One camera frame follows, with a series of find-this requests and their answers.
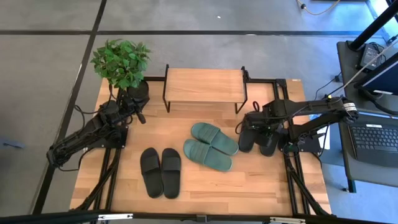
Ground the black rubber slide sandal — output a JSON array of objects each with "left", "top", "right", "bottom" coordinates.
[
  {"left": 160, "top": 147, "right": 182, "bottom": 200},
  {"left": 139, "top": 147, "right": 164, "bottom": 199}
]

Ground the black laptop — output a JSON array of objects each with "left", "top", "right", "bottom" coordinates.
[{"left": 341, "top": 108, "right": 398, "bottom": 169}]

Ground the green rubber slide sandal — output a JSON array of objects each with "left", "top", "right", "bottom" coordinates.
[
  {"left": 190, "top": 122, "right": 240, "bottom": 156},
  {"left": 183, "top": 138, "right": 234, "bottom": 172}
]

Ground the black metal table frame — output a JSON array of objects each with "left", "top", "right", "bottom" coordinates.
[{"left": 0, "top": 76, "right": 398, "bottom": 224}]

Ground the silver metal bracket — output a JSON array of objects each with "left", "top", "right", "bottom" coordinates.
[
  {"left": 98, "top": 213, "right": 134, "bottom": 221},
  {"left": 269, "top": 217, "right": 307, "bottom": 224}
]

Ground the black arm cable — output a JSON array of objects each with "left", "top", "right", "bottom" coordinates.
[{"left": 73, "top": 105, "right": 103, "bottom": 130}]

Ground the yellow cable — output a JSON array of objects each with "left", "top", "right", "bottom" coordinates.
[{"left": 297, "top": 0, "right": 341, "bottom": 16}]

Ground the thin black cable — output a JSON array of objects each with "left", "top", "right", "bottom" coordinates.
[{"left": 313, "top": 73, "right": 343, "bottom": 101}]

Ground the dark grey side desk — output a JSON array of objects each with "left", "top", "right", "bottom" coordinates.
[{"left": 336, "top": 40, "right": 398, "bottom": 194}]

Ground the wooden shelf black metal frame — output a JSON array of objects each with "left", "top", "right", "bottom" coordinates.
[{"left": 162, "top": 64, "right": 249, "bottom": 114}]

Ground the black plant pot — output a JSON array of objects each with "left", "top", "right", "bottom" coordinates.
[{"left": 126, "top": 80, "right": 151, "bottom": 108}]

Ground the black metal pole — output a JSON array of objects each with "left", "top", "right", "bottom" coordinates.
[{"left": 349, "top": 0, "right": 398, "bottom": 50}]

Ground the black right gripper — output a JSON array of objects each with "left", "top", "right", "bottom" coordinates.
[{"left": 238, "top": 111, "right": 284, "bottom": 157}]

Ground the black power adapter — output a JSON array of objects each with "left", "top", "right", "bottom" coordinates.
[{"left": 359, "top": 43, "right": 382, "bottom": 69}]

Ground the white paper sheet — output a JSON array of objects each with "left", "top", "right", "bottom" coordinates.
[{"left": 319, "top": 124, "right": 331, "bottom": 147}]

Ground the thin white cable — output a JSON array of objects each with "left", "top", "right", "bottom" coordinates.
[{"left": 341, "top": 39, "right": 398, "bottom": 91}]

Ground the green artificial plant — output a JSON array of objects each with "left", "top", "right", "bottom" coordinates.
[{"left": 90, "top": 38, "right": 152, "bottom": 91}]

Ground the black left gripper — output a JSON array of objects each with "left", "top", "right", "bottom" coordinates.
[{"left": 119, "top": 92, "right": 147, "bottom": 124}]

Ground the dark computer monitor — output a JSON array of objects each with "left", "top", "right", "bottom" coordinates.
[{"left": 354, "top": 52, "right": 398, "bottom": 97}]

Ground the thick black monitor cable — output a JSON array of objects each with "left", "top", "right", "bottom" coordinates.
[{"left": 357, "top": 86, "right": 398, "bottom": 116}]

